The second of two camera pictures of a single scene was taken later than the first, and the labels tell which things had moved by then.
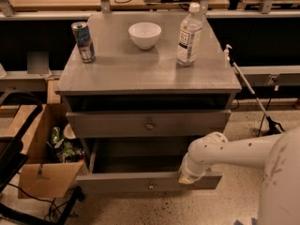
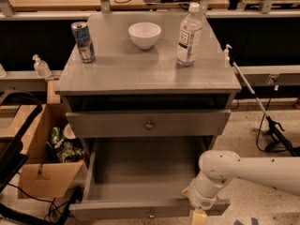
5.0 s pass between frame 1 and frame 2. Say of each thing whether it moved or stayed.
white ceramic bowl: stayed
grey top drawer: stayed
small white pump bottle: stayed
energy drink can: stayed
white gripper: moved
